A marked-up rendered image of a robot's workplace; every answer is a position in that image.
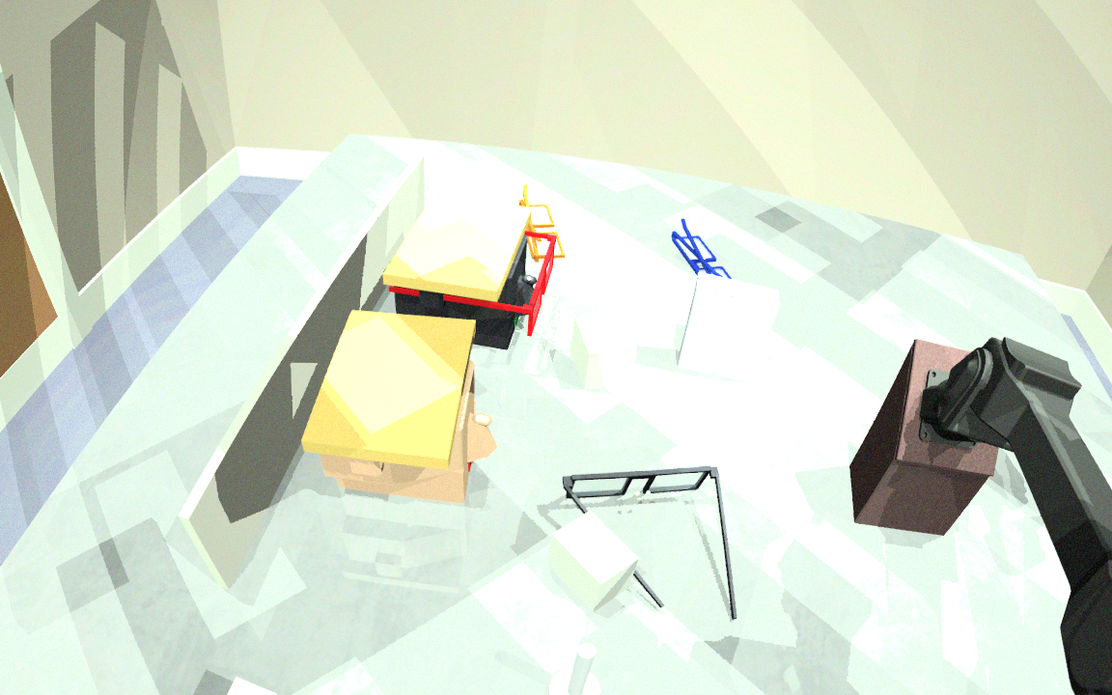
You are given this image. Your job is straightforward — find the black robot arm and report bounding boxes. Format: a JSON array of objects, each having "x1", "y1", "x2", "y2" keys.
[{"x1": 919, "y1": 337, "x2": 1112, "y2": 695}]

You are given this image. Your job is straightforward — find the black glasses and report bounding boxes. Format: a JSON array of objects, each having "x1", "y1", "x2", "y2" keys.
[{"x1": 563, "y1": 466, "x2": 737, "y2": 620}]

